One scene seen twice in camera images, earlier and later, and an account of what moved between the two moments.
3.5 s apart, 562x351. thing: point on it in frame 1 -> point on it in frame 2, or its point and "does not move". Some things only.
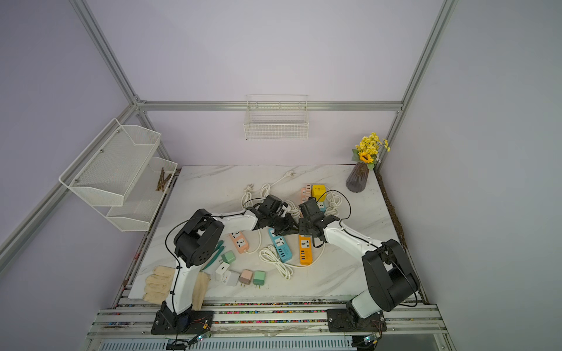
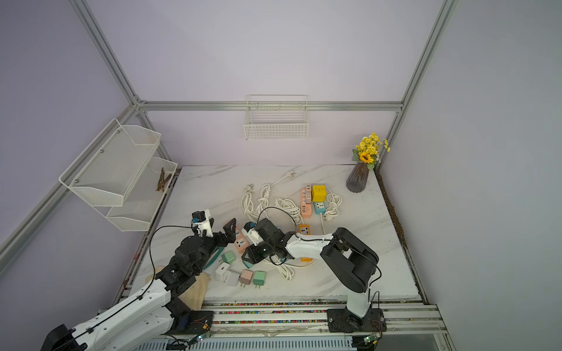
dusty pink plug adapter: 246,277 does not move
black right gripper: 301,228 -> 255,257
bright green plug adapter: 259,278 does not move
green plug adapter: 228,257 does not move
